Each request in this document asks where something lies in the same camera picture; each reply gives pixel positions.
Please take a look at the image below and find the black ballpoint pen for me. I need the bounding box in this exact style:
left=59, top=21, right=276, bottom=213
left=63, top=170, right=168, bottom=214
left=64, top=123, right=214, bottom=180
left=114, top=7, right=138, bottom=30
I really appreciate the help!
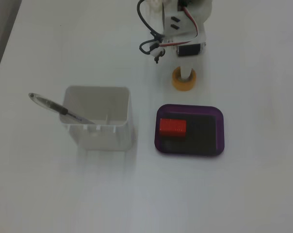
left=28, top=92, right=96, bottom=125

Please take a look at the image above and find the purple metal tray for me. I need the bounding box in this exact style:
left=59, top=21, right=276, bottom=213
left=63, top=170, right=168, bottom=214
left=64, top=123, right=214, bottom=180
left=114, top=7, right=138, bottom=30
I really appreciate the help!
left=153, top=104, right=226, bottom=157

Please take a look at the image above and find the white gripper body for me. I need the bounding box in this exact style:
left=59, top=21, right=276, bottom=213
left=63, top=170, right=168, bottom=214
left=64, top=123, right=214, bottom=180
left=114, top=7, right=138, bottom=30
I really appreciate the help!
left=162, top=1, right=207, bottom=58

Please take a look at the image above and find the red white servo cable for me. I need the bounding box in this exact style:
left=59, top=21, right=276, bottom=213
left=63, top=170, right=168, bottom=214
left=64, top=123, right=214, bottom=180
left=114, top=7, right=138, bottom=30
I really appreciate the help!
left=160, top=6, right=201, bottom=48

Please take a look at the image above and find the black zip tie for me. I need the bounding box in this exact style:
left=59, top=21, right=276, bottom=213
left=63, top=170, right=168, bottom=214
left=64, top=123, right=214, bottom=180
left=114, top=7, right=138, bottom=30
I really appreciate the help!
left=153, top=50, right=166, bottom=65

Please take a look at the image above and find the black cable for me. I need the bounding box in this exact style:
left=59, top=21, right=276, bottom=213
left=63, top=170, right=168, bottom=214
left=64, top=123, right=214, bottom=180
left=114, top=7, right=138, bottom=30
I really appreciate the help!
left=136, top=0, right=165, bottom=55

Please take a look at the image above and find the white cable connector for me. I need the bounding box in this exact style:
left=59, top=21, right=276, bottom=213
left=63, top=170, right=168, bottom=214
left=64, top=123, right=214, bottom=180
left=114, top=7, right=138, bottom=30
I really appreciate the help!
left=148, top=43, right=164, bottom=56

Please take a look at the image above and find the yellow tape roll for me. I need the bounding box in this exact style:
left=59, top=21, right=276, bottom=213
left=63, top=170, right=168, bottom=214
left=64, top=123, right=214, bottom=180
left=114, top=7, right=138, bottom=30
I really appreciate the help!
left=172, top=67, right=197, bottom=92

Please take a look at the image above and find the white plastic box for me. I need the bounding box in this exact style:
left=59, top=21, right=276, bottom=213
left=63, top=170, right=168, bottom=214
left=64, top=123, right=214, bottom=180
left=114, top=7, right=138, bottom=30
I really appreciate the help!
left=59, top=85, right=133, bottom=151

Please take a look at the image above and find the red block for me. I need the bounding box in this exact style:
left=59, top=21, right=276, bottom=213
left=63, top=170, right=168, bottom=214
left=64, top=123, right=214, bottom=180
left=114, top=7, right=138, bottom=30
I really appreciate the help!
left=158, top=118, right=187, bottom=137

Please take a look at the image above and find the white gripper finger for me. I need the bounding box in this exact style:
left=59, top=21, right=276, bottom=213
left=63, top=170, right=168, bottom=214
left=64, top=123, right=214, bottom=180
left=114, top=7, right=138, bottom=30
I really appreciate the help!
left=179, top=57, right=195, bottom=79

